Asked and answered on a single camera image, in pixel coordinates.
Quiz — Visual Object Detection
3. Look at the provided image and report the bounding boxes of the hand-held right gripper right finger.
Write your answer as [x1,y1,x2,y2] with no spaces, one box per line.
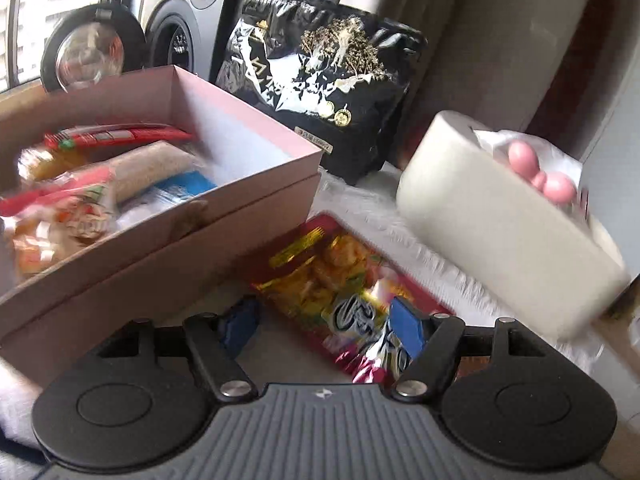
[389,296,548,403]

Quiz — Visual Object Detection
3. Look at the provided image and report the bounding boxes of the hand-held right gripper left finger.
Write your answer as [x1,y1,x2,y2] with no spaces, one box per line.
[97,296,262,403]

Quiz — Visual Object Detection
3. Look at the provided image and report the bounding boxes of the red and yellow snack packet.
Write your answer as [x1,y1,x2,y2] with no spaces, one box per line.
[249,212,457,387]

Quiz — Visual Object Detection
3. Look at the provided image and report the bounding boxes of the pink cardboard box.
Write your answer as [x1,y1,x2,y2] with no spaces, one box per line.
[0,64,325,387]

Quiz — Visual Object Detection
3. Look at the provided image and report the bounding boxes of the yellow bread packet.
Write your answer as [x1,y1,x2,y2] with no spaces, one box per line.
[0,166,121,277]

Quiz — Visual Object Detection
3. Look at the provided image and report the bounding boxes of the orange red snack packet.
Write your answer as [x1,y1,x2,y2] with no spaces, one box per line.
[43,122,195,152]

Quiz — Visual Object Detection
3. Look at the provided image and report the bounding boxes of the white knitted tablecloth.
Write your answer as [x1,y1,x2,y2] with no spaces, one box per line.
[0,169,606,443]

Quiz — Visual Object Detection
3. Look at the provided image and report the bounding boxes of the beige tissue box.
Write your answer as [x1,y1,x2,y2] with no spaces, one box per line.
[396,110,632,345]

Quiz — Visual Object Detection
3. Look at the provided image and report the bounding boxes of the white tissue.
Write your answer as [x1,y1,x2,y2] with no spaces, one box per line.
[471,129,593,228]

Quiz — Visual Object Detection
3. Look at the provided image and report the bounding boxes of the pink ball ornament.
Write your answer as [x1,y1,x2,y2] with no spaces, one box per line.
[506,140,579,207]

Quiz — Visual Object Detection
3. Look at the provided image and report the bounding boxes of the large black snack bag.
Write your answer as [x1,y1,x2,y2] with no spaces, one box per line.
[215,0,427,187]

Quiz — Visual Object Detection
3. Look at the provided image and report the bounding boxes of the round black mirror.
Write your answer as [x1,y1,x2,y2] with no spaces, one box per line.
[41,3,146,94]

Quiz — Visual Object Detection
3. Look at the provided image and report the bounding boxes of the grey washing machine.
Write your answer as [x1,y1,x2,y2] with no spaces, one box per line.
[114,0,253,82]

